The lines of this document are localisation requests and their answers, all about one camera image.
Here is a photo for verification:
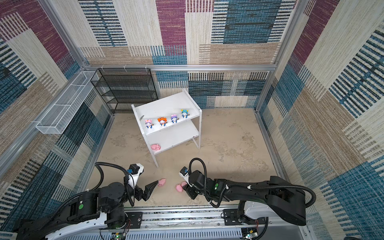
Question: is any pink-haired doll figure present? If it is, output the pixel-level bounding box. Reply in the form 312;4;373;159
145;119;153;129

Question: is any orange-haired doll figure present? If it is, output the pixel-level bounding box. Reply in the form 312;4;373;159
158;117;168;127

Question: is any purple penguin toy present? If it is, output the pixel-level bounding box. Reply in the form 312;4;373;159
171;114;179;124

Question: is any teal penguin toy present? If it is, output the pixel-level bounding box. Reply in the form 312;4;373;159
181;110;190;119

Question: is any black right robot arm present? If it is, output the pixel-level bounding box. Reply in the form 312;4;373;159
179;167;317;226

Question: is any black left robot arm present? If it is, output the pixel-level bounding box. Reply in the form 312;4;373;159
14;162;159;240

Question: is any white two-tier shelf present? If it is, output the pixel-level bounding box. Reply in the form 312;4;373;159
132;89;203;168

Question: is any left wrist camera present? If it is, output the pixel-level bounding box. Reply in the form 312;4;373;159
127;164;144;189

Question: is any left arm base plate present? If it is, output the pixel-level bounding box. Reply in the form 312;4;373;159
121;212;143;230

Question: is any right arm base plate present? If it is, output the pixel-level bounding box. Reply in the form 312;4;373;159
221;209;267;226

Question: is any black wire mesh shelf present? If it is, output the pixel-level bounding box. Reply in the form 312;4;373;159
91;68;159;114

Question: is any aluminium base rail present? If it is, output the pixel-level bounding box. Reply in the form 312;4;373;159
57;205;316;240

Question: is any white wire wall basket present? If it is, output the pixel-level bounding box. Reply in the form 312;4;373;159
36;71;95;135

